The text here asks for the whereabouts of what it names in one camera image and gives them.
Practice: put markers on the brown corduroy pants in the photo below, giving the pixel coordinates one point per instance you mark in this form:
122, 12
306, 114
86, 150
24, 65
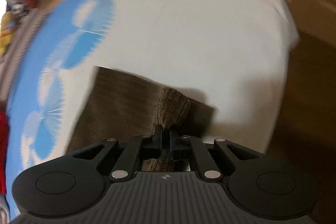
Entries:
122, 106

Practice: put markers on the yellow plush toys pile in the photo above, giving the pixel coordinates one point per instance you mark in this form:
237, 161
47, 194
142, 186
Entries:
8, 27

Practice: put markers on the red folded blanket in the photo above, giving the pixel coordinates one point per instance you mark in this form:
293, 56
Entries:
4, 134

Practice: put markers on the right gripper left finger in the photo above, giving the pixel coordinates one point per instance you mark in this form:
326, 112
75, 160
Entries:
137, 150

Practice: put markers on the blue white patterned bedsheet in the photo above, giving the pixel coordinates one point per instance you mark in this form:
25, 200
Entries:
229, 54

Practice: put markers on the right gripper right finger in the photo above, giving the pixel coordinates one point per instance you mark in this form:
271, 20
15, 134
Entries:
190, 151

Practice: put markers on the panda plush toy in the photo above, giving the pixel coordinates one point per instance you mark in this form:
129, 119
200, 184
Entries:
18, 9

